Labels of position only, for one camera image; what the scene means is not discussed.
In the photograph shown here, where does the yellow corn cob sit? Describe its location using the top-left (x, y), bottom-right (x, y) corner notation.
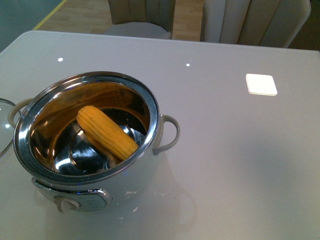
top-left (76, 105), bottom-right (139, 161)

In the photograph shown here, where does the glass pot lid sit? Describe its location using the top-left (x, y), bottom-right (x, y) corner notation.
top-left (0, 98), bottom-right (15, 157)

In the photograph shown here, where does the left beige upholstered chair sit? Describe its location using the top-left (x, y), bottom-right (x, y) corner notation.
top-left (104, 0), bottom-right (176, 40)

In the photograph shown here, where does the right beige upholstered chair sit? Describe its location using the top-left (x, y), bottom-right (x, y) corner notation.
top-left (200, 0), bottom-right (311, 48)

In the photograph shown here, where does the beige upholstered chair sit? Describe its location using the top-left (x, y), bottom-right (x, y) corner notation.
top-left (104, 0), bottom-right (176, 40)
top-left (200, 0), bottom-right (311, 48)

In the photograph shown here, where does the white electric cooking pot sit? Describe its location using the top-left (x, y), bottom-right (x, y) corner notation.
top-left (8, 71), bottom-right (181, 213)

